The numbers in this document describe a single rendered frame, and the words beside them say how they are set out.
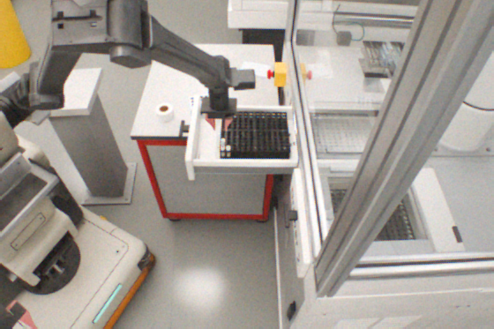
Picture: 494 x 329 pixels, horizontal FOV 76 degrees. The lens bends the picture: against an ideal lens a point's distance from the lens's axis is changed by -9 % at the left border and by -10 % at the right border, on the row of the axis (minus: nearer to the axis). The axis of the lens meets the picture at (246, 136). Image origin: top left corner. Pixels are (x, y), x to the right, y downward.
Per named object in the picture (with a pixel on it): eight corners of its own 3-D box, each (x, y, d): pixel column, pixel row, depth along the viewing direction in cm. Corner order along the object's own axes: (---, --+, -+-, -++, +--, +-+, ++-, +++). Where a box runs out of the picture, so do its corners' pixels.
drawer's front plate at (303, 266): (297, 278, 90) (303, 263, 81) (289, 188, 109) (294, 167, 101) (303, 278, 90) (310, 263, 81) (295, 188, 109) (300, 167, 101)
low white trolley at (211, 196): (163, 228, 187) (130, 135, 131) (176, 142, 229) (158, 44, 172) (268, 229, 188) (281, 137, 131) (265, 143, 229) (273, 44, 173)
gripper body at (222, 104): (203, 101, 103) (201, 81, 98) (237, 102, 103) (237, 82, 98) (200, 116, 98) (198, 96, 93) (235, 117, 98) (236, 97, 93)
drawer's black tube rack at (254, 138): (220, 163, 113) (219, 151, 108) (222, 123, 125) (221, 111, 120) (288, 164, 113) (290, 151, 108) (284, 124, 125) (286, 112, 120)
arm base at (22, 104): (30, 71, 85) (-8, 99, 78) (38, 63, 80) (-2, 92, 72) (52, 96, 89) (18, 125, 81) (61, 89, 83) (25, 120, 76)
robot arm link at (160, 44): (97, -7, 49) (99, 61, 49) (127, -19, 48) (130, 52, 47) (211, 59, 90) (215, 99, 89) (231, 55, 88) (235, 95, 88)
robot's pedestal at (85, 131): (81, 205, 195) (23, 113, 138) (92, 165, 215) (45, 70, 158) (130, 204, 196) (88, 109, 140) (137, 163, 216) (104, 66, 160)
